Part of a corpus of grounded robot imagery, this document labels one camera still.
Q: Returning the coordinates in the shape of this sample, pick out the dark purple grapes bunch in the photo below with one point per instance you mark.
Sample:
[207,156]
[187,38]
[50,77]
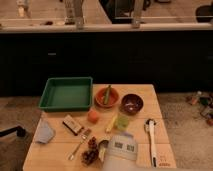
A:
[91,154]

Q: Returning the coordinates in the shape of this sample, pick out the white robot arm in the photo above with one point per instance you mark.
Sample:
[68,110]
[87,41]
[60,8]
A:
[121,153]

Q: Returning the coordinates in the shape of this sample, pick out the green plastic cup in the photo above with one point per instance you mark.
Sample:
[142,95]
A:
[122,122]

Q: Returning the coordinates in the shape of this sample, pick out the small metal cup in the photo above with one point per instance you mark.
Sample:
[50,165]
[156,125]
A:
[103,143]

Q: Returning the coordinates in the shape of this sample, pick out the light blue plastic cup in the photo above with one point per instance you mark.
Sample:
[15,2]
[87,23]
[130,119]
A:
[44,132]

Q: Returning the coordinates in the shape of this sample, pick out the green vegetable stick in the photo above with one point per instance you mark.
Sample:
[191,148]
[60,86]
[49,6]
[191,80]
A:
[107,94]

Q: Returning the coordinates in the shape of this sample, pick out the orange bowl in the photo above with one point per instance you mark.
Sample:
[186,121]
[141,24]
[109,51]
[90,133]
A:
[113,98]

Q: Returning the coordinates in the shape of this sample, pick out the dark brown bowl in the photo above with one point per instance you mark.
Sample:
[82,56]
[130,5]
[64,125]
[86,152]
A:
[131,104]

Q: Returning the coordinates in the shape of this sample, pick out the orange fruit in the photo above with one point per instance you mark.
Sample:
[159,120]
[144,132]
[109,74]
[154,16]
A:
[93,116]

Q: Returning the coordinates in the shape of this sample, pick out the yellow corn cob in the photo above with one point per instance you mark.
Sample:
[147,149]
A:
[111,124]

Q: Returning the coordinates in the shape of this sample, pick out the green plastic tray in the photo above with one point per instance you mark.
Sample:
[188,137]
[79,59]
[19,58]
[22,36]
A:
[67,94]

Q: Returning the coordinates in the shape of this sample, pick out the metal fork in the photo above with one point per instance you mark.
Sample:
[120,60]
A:
[84,136]

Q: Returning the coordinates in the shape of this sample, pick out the brown rectangular block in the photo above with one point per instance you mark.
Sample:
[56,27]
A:
[72,124]

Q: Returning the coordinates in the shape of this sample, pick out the black chair part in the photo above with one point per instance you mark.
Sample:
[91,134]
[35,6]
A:
[20,131]

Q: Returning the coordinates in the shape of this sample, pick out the white handled brush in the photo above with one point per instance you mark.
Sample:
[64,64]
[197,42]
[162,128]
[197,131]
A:
[150,129]

